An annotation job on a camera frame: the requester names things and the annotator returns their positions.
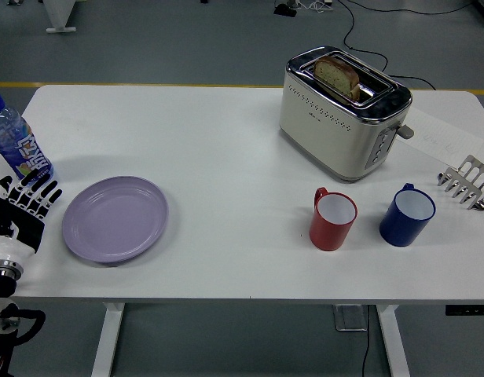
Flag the clear plastic bracket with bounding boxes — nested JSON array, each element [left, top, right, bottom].
[[332, 304, 371, 333]]

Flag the white floor cables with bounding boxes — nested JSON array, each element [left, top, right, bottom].
[[295, 0, 336, 13]]

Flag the white paper sheet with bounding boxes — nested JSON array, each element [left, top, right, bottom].
[[401, 108, 484, 168]]

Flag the blue plastic drink bottle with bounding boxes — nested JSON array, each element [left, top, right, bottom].
[[0, 92, 55, 186]]

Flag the brown bread slice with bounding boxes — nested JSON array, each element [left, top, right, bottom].
[[313, 54, 361, 101]]

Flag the black toaster power cable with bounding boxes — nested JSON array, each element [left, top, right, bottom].
[[335, 0, 438, 91]]

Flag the blue mug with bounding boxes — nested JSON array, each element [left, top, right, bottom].
[[379, 182, 437, 248]]

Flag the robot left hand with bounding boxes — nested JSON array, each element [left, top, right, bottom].
[[0, 172, 64, 265]]

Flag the silver metal toast rack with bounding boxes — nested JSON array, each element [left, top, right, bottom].
[[436, 154, 484, 212]]

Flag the thin black hanging cable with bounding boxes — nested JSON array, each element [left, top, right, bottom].
[[359, 306, 376, 377]]

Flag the red mug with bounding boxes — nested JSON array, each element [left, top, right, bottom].
[[309, 186, 358, 251]]

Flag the black table control panel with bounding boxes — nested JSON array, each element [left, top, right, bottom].
[[445, 304, 484, 317]]

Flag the cream and chrome toaster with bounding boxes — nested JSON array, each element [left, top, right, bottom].
[[279, 46, 416, 184]]

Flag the black floor power adapter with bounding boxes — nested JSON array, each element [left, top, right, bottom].
[[273, 3, 298, 18]]

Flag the white table leg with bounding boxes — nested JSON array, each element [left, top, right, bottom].
[[373, 304, 412, 377], [90, 302, 127, 377]]

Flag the purple round plate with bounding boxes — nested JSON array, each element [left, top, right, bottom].
[[61, 175, 170, 264]]

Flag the black floor cable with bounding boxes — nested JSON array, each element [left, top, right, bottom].
[[342, 0, 482, 16]]

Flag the white stand foot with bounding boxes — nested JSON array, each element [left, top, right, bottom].
[[43, 0, 78, 35]]

